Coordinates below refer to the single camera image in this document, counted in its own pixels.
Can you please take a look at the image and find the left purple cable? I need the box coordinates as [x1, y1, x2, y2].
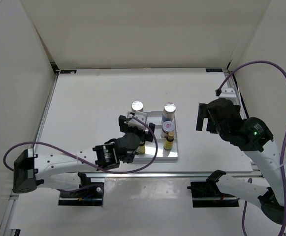
[2, 115, 159, 192]

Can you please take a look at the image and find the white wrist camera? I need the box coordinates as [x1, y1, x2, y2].
[127, 111, 148, 131]
[220, 88, 237, 101]

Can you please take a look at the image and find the yellow small bottle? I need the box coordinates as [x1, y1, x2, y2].
[137, 144, 145, 154]
[163, 131, 175, 150]

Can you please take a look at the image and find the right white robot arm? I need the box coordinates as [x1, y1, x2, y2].
[196, 98, 286, 225]

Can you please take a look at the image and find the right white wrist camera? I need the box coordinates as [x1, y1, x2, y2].
[220, 88, 237, 101]

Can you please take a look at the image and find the red cap jar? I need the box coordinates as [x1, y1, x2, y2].
[160, 121, 175, 138]

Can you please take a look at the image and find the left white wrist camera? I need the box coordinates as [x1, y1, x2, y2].
[127, 111, 148, 131]

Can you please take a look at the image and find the white divided tray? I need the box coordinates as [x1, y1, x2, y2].
[133, 111, 179, 164]

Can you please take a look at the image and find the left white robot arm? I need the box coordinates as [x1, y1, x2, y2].
[13, 112, 157, 197]

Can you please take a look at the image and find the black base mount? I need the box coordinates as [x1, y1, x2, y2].
[187, 181, 239, 208]
[58, 180, 104, 207]

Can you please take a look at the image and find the blue label shaker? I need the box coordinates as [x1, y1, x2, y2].
[161, 102, 176, 124]
[131, 101, 144, 113]

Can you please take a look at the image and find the aluminium front rail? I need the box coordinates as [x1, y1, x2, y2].
[12, 171, 259, 190]

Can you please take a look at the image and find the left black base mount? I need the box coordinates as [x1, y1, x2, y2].
[58, 180, 104, 207]

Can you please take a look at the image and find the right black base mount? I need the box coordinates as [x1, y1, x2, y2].
[187, 181, 239, 208]

